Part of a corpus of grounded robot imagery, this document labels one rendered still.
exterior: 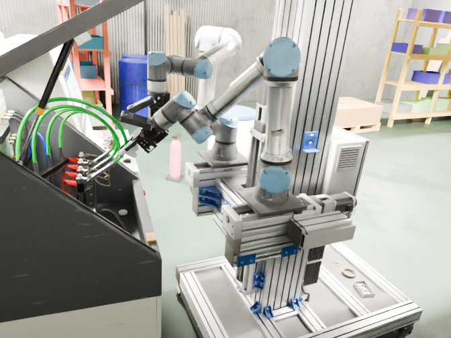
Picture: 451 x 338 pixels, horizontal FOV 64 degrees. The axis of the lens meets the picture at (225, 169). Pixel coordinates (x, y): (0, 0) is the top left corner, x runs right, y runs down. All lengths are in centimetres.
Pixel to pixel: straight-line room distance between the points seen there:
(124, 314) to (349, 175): 121
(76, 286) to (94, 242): 17
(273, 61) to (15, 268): 101
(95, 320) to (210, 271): 115
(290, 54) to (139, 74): 500
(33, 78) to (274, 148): 105
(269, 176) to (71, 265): 71
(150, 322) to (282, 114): 89
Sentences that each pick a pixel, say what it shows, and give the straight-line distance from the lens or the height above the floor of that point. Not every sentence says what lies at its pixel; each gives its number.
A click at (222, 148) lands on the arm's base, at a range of 187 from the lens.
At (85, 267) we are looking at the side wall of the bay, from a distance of 127.
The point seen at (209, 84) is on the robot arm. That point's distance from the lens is 188.
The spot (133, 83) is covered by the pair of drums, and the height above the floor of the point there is 64.
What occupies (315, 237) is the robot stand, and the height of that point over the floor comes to 93.
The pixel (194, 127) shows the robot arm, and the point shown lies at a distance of 130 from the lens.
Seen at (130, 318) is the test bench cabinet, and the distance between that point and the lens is 143.
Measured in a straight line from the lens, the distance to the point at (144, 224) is 148.
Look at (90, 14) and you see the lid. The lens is 99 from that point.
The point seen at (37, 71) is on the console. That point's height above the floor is 146.
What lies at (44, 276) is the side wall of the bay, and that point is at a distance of 129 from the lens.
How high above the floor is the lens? 173
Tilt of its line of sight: 23 degrees down
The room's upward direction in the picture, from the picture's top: 5 degrees clockwise
